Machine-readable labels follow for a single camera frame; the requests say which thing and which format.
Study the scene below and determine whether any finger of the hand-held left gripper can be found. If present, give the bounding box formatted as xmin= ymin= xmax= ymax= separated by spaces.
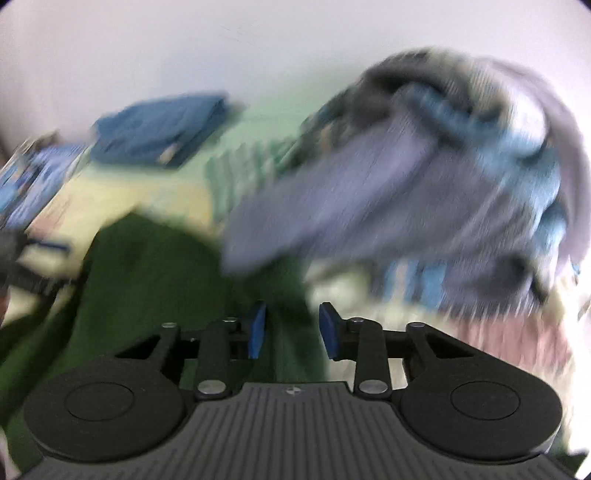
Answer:
xmin=25 ymin=236 xmax=71 ymax=254
xmin=4 ymin=260 xmax=88 ymax=296

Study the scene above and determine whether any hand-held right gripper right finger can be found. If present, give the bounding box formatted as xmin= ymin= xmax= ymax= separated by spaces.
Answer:
xmin=318 ymin=302 xmax=476 ymax=401

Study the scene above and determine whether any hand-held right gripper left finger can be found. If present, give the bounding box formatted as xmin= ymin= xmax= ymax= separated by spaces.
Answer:
xmin=115 ymin=302 xmax=267 ymax=401

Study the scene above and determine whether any green white striped sweater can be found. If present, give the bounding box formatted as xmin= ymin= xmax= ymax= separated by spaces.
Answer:
xmin=0 ymin=211 xmax=334 ymax=476

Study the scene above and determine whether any blue patterned cloth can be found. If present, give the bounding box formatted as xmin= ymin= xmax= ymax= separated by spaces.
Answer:
xmin=0 ymin=142 xmax=89 ymax=232

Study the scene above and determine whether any dark blue folded sweater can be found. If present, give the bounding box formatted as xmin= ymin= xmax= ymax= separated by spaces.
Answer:
xmin=90 ymin=117 xmax=218 ymax=168

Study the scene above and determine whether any grey blue striped sweater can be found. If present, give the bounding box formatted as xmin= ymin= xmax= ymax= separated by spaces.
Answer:
xmin=221 ymin=45 xmax=583 ymax=320

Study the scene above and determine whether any green white thin-striped shirt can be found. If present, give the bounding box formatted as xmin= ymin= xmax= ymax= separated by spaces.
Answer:
xmin=204 ymin=137 xmax=298 ymax=224

